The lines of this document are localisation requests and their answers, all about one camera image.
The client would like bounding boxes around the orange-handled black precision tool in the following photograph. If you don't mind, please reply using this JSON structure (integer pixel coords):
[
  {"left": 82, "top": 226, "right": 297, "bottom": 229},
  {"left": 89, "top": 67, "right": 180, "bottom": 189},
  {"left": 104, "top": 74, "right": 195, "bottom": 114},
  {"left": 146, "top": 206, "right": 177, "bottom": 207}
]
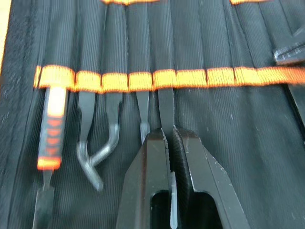
[{"left": 32, "top": 85, "right": 70, "bottom": 229}]

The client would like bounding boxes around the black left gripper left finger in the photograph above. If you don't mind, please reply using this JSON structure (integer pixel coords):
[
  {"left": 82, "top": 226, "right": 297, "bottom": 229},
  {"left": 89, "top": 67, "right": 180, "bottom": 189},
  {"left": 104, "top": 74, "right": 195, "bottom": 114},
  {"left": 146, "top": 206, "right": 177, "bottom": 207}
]
[{"left": 115, "top": 128, "right": 173, "bottom": 229}]

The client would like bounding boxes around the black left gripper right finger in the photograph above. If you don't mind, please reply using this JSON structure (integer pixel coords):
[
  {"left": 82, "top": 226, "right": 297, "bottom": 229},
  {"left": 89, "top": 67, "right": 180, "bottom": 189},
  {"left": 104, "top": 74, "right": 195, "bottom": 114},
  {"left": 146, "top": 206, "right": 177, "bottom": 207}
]
[{"left": 168, "top": 125, "right": 251, "bottom": 229}]

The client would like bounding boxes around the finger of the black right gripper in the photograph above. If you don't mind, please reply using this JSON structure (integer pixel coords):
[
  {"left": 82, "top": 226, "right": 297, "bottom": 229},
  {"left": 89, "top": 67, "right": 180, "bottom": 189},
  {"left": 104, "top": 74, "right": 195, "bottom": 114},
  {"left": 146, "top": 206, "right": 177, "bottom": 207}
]
[{"left": 273, "top": 42, "right": 305, "bottom": 65}]

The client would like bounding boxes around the black tool roll orange trim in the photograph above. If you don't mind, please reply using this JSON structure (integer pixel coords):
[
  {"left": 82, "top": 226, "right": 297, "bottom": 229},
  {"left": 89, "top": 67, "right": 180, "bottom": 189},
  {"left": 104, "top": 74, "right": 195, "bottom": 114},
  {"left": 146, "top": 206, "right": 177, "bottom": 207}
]
[{"left": 0, "top": 0, "right": 305, "bottom": 229}]

